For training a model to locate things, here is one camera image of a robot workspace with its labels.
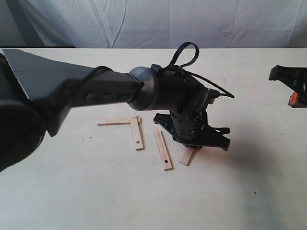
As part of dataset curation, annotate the horizontal wooden stick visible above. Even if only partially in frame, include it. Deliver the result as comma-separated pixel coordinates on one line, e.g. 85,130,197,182
97,117,131,126
154,129,173,171

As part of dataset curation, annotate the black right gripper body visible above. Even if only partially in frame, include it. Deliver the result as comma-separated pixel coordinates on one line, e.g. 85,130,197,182
269,65,307,94

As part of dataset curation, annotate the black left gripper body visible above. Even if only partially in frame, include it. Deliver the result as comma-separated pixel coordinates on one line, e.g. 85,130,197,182
153,90,230,151

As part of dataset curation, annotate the white backdrop curtain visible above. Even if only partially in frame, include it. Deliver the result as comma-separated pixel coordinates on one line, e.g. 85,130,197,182
0,0,307,48

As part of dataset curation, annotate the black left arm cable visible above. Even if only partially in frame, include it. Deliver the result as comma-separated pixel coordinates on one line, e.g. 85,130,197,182
76,42,235,104

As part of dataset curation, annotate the vertical wooden stick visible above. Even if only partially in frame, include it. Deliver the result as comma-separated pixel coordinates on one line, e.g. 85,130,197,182
130,113,144,150
179,148,197,166

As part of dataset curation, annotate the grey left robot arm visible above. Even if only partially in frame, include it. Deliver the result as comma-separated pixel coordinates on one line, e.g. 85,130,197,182
0,49,230,170

